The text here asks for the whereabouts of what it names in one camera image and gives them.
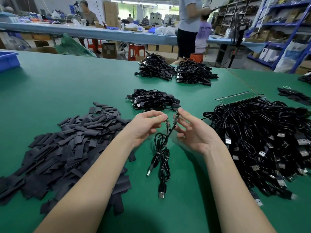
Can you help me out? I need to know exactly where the large pile of black cables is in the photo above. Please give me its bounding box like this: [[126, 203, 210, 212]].
[[202, 97, 311, 207]]

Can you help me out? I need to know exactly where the pile of black sleeve strips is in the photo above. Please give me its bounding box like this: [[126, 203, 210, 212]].
[[0, 101, 137, 216]]

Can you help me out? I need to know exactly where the person's left hand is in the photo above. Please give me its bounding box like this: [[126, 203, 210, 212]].
[[119, 110, 169, 149]]

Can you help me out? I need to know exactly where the heap of finished black cables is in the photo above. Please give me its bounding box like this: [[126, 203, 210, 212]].
[[126, 89, 181, 112]]

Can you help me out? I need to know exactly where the bundle of black cables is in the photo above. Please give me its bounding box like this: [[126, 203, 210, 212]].
[[134, 52, 176, 81], [174, 60, 219, 86]]

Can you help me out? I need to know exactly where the small upright cardboard box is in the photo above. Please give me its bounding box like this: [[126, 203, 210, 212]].
[[102, 42, 118, 59]]

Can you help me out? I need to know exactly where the person's right forearm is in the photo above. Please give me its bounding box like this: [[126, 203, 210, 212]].
[[204, 143, 278, 233]]

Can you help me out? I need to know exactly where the joined bunch of black cables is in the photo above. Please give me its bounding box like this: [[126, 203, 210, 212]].
[[146, 111, 179, 199]]

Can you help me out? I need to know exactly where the blue plastic bin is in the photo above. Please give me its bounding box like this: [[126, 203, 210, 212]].
[[0, 51, 21, 73]]

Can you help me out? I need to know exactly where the white plastic bag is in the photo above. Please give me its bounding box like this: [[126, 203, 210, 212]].
[[274, 42, 307, 73]]

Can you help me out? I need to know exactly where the long blue work table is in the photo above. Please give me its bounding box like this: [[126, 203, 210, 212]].
[[0, 22, 265, 51]]

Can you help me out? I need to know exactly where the person's left forearm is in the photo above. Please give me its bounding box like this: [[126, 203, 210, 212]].
[[35, 135, 142, 233]]

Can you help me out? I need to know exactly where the person's right hand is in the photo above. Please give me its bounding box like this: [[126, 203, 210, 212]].
[[175, 107, 224, 154]]

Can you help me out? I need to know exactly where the dark storage shelf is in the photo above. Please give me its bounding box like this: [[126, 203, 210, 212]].
[[213, 0, 263, 37]]

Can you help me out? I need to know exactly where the blue metal shelving rack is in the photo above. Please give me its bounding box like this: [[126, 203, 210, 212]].
[[245, 0, 311, 74]]

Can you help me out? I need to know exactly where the orange plastic stool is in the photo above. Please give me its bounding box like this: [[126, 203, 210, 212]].
[[190, 53, 205, 63]]

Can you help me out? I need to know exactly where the black tripod stand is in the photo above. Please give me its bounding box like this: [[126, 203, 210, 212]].
[[216, 12, 249, 68]]

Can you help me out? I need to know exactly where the green plastic bag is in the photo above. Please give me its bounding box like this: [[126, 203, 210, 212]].
[[54, 33, 98, 58]]

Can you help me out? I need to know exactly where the small bundle of cables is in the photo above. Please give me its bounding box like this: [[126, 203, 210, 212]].
[[277, 86, 311, 106]]

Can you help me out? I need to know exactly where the open cardboard box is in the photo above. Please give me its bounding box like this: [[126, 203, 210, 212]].
[[29, 46, 58, 54]]

